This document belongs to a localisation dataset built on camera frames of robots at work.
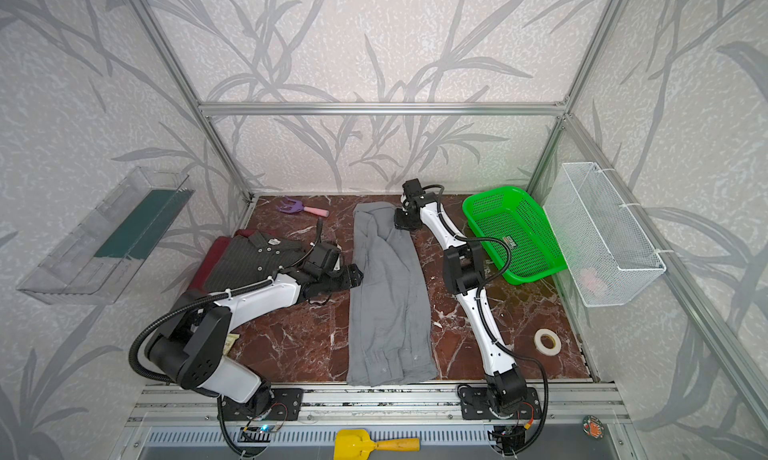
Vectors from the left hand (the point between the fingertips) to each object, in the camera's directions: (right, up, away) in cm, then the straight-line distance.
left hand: (359, 269), depth 91 cm
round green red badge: (+59, -34, -21) cm, 71 cm away
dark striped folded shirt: (-36, +3, +3) cm, 36 cm away
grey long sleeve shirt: (+10, -17, -8) cm, 21 cm away
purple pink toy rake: (-29, +20, +25) cm, 43 cm away
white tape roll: (+52, -21, -9) cm, 57 cm away
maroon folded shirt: (-51, +2, +7) cm, 51 cm away
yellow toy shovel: (+3, -36, -23) cm, 43 cm away
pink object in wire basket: (+60, +1, -18) cm, 63 cm away
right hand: (+12, +17, +19) cm, 28 cm away
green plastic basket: (+57, +17, +22) cm, 64 cm away
